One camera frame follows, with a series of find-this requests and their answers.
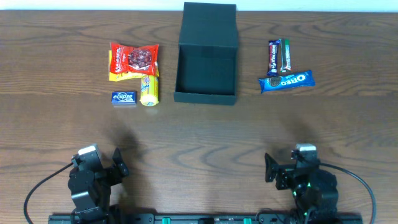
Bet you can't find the blue oreo cookie pack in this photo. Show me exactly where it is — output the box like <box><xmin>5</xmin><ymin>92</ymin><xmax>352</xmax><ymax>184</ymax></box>
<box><xmin>258</xmin><ymin>70</ymin><xmax>315</xmax><ymax>93</ymax></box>

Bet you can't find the yellow candy bag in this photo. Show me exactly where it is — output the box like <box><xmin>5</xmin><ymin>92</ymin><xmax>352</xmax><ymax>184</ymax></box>
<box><xmin>109</xmin><ymin>50</ymin><xmax>160</xmax><ymax>82</ymax></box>

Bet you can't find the red candy bag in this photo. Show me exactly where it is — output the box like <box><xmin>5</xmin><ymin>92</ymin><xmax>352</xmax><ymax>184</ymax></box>
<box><xmin>109</xmin><ymin>42</ymin><xmax>159</xmax><ymax>75</ymax></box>

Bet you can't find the dark green box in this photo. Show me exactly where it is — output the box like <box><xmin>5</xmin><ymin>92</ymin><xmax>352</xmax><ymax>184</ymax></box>
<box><xmin>174</xmin><ymin>2</ymin><xmax>239</xmax><ymax>105</ymax></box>

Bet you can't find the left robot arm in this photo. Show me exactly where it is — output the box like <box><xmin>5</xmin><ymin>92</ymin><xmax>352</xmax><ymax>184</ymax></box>
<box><xmin>68</xmin><ymin>144</ymin><xmax>129</xmax><ymax>223</ymax></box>

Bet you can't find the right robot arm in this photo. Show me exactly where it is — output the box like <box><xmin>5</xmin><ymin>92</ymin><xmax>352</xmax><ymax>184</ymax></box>
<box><xmin>264</xmin><ymin>149</ymin><xmax>338</xmax><ymax>223</ymax></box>

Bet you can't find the blue eclipse mint tin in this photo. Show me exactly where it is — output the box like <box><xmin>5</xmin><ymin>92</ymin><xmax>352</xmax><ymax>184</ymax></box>
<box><xmin>111</xmin><ymin>91</ymin><xmax>136</xmax><ymax>105</ymax></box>

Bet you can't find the yellow candy roll tube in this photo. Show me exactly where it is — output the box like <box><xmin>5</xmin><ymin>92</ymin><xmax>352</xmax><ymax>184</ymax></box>
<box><xmin>140</xmin><ymin>75</ymin><xmax>159</xmax><ymax>106</ymax></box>

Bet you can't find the purple dairy milk bar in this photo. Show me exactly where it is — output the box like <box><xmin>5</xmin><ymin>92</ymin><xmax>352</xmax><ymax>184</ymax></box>
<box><xmin>267</xmin><ymin>40</ymin><xmax>280</xmax><ymax>77</ymax></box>

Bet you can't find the green chocolate bar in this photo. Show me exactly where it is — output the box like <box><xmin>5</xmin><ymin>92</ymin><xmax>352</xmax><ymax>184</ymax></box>
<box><xmin>279</xmin><ymin>39</ymin><xmax>292</xmax><ymax>73</ymax></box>

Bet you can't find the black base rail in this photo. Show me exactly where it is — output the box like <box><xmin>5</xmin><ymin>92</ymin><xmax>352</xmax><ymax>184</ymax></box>
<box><xmin>48</xmin><ymin>213</ymin><xmax>363</xmax><ymax>224</ymax></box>

